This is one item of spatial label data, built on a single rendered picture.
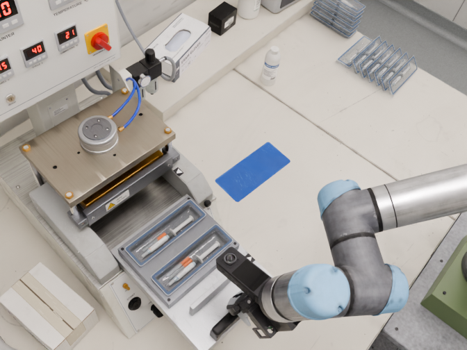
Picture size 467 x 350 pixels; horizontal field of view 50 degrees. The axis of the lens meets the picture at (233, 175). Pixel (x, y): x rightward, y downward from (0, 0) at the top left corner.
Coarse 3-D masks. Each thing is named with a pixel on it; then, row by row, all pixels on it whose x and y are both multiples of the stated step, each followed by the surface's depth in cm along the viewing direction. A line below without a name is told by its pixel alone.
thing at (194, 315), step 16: (128, 240) 108; (128, 272) 105; (144, 288) 103; (192, 288) 104; (208, 288) 104; (224, 288) 105; (160, 304) 101; (176, 304) 102; (192, 304) 98; (208, 304) 102; (224, 304) 103; (176, 320) 100; (192, 320) 100; (208, 320) 100; (240, 320) 103; (192, 336) 98; (208, 336) 99; (224, 336) 102
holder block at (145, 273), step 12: (180, 204) 112; (144, 228) 108; (192, 228) 109; (204, 228) 109; (132, 240) 106; (180, 240) 107; (192, 240) 107; (120, 252) 104; (168, 252) 105; (132, 264) 103; (156, 264) 103; (144, 276) 102; (204, 276) 104; (156, 288) 101; (180, 288) 101; (168, 300) 99
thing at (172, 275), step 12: (216, 228) 108; (204, 240) 106; (216, 240) 107; (228, 240) 107; (192, 252) 105; (204, 252) 105; (216, 252) 105; (168, 264) 103; (180, 264) 103; (192, 264) 103; (204, 264) 103; (156, 276) 101; (168, 276) 101; (180, 276) 101; (168, 288) 100
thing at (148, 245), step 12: (192, 204) 111; (168, 216) 109; (180, 216) 109; (192, 216) 109; (156, 228) 107; (168, 228) 107; (180, 228) 107; (144, 240) 105; (156, 240) 105; (168, 240) 106; (132, 252) 103; (144, 252) 104; (156, 252) 104
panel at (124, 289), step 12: (120, 276) 109; (120, 288) 110; (132, 288) 113; (120, 300) 111; (132, 300) 113; (144, 300) 116; (132, 312) 115; (144, 312) 118; (132, 324) 116; (144, 324) 119
